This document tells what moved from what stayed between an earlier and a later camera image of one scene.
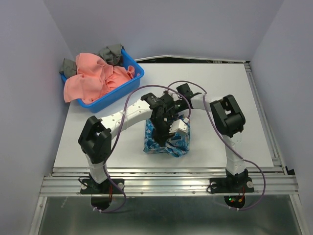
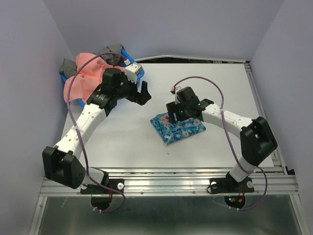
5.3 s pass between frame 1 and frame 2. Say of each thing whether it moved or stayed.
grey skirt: stayed
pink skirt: stayed
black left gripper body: moved
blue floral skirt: moved
